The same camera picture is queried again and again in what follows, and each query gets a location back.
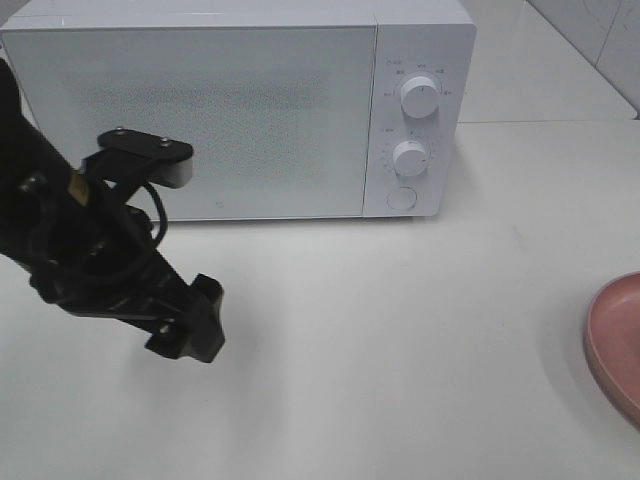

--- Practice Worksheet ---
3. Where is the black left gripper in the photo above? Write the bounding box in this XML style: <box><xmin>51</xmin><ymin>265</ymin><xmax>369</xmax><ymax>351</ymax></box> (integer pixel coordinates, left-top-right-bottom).
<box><xmin>29</xmin><ymin>130</ymin><xmax>225</xmax><ymax>363</ymax></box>

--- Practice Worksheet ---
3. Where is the white microwave door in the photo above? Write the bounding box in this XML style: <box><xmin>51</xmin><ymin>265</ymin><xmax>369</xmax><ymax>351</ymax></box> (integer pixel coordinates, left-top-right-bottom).
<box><xmin>2</xmin><ymin>27</ymin><xmax>375</xmax><ymax>220</ymax></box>

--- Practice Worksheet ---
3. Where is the round white door button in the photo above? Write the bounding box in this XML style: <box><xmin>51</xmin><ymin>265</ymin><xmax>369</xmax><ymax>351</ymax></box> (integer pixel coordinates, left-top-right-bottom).
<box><xmin>387</xmin><ymin>187</ymin><xmax>417</xmax><ymax>211</ymax></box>

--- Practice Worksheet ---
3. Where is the white dial knob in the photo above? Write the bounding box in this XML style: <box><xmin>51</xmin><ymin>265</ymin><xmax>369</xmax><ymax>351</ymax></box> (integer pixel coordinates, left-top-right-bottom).
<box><xmin>399</xmin><ymin>73</ymin><xmax>440</xmax><ymax>119</ymax></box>
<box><xmin>392</xmin><ymin>141</ymin><xmax>429</xmax><ymax>177</ymax></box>

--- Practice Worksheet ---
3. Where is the pink round plate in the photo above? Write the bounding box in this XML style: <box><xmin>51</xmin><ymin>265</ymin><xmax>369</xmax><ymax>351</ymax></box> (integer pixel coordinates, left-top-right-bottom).
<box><xmin>584</xmin><ymin>272</ymin><xmax>639</xmax><ymax>426</ymax></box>

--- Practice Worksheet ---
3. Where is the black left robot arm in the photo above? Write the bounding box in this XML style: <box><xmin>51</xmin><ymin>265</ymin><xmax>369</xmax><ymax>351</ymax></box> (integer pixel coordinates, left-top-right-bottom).
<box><xmin>1</xmin><ymin>65</ymin><xmax>225</xmax><ymax>363</ymax></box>

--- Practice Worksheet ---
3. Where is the white microwave oven body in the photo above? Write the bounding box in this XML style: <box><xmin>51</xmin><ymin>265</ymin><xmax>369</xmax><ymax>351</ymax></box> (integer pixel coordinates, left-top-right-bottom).
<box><xmin>1</xmin><ymin>1</ymin><xmax>476</xmax><ymax>221</ymax></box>

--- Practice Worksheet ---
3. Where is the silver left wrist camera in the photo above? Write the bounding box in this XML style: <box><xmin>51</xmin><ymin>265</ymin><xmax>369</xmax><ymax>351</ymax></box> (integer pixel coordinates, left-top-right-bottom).
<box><xmin>149</xmin><ymin>159</ymin><xmax>193</xmax><ymax>189</ymax></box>

